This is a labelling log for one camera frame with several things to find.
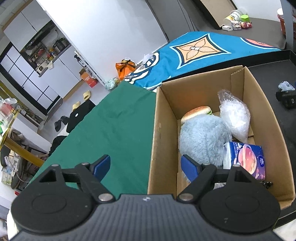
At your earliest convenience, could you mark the green table cloth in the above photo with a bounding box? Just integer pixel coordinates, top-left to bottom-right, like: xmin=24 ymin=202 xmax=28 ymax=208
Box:
xmin=36 ymin=83 xmax=156 ymax=197

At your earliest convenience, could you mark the fluffy light blue plush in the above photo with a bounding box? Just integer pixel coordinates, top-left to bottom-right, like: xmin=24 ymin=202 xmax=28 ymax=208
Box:
xmin=179 ymin=114 xmax=232 ymax=168

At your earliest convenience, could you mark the black tray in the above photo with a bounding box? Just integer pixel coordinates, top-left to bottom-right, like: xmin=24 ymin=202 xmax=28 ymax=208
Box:
xmin=147 ymin=50 xmax=295 ymax=225

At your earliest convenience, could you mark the orange cardboard box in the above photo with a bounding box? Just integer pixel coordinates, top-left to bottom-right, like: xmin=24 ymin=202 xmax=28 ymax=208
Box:
xmin=79 ymin=69 xmax=98 ymax=88

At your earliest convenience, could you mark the blue tissue pack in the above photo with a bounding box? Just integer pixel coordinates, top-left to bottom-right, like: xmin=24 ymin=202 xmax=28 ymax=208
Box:
xmin=223 ymin=142 xmax=266 ymax=181

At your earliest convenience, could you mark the grey bench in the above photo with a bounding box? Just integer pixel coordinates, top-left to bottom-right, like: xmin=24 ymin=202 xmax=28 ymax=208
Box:
xmin=146 ymin=1 xmax=286 ymax=49

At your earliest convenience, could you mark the green lidded cup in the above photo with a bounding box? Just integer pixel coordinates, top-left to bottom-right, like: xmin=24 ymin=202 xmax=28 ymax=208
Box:
xmin=240 ymin=14 xmax=250 ymax=23

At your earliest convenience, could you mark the blue grey fabric toy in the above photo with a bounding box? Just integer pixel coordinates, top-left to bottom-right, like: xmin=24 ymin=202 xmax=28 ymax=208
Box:
xmin=278 ymin=81 xmax=295 ymax=91

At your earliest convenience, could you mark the red plastic basket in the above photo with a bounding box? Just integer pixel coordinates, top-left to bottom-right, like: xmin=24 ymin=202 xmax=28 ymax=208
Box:
xmin=277 ymin=7 xmax=296 ymax=42

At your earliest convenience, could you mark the burger plush toy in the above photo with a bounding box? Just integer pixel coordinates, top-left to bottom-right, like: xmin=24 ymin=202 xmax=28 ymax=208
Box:
xmin=181 ymin=106 xmax=212 ymax=125

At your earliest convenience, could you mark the white charger box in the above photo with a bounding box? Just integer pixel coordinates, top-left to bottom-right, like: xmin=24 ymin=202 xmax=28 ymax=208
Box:
xmin=222 ymin=25 xmax=233 ymax=31

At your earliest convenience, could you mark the brown board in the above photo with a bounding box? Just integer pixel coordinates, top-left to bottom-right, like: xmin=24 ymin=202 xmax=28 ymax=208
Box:
xmin=195 ymin=0 xmax=237 ymax=30

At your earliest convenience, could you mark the yellow slipper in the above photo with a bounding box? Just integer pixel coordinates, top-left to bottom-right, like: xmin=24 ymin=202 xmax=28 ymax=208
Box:
xmin=83 ymin=90 xmax=91 ymax=101
xmin=72 ymin=101 xmax=81 ymax=111

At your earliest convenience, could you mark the clear bag of white filling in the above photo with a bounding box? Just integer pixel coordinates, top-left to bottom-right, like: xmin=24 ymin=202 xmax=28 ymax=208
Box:
xmin=218 ymin=89 xmax=251 ymax=143

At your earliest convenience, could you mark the blue patterned blanket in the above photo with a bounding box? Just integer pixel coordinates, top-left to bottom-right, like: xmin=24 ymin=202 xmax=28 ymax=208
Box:
xmin=124 ymin=32 xmax=279 ymax=90

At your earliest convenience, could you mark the brown cardboard box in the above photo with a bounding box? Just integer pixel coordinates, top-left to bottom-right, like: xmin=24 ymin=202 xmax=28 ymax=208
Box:
xmin=147 ymin=66 xmax=295 ymax=208

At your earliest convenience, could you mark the orange bag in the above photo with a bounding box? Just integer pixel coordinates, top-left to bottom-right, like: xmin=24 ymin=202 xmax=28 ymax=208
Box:
xmin=115 ymin=59 xmax=137 ymax=80

